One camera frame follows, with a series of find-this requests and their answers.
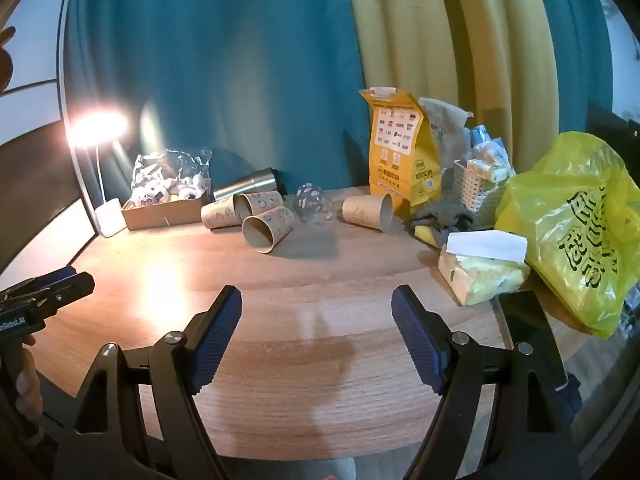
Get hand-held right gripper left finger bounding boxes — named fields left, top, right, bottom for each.
left=55, top=285, right=243, bottom=480

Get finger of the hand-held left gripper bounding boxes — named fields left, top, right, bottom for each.
left=20, top=272, right=96, bottom=322
left=0, top=267, right=77, bottom=302

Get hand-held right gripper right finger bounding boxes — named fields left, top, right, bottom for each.
left=391, top=285, right=583, bottom=480

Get brown paper cup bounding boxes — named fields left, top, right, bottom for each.
left=342, top=193, right=396, bottom=231
left=200, top=195, right=242, bottom=229
left=233, top=190, right=284, bottom=222
left=242, top=205, right=296, bottom=254

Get person's left hand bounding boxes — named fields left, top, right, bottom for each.
left=14, top=334, right=45, bottom=412

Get white desk lamp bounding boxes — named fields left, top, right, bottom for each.
left=66, top=110, right=130, bottom=239

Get yellow tissue pack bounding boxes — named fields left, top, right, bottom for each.
left=438, top=231, right=532, bottom=307

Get black phone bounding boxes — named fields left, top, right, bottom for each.
left=497, top=289, right=563, bottom=353

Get shallow cardboard box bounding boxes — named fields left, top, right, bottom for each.
left=121, top=179, right=213, bottom=231

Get grey cloth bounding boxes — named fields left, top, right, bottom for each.
left=409, top=197, right=475, bottom=249

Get clear bag of white toys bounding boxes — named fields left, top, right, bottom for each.
left=131, top=148, right=214, bottom=207

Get white woven basket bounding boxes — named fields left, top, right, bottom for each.
left=452, top=158, right=517, bottom=227

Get stainless steel tumbler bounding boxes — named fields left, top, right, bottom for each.
left=214, top=167, right=287, bottom=202

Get yellow paper bag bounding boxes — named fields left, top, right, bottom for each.
left=359, top=87, right=442, bottom=219

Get yellow plastic shopping bag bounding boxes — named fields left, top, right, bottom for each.
left=494, top=131, right=635, bottom=339

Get small packets in basket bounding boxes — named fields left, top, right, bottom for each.
left=465, top=125, right=516, bottom=184

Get white plastic bag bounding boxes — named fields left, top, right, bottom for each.
left=418, top=97, right=475, bottom=172

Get teal curtain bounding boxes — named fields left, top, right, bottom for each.
left=59, top=0, right=615, bottom=213

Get yellow curtain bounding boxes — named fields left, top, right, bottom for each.
left=343, top=0, right=560, bottom=181

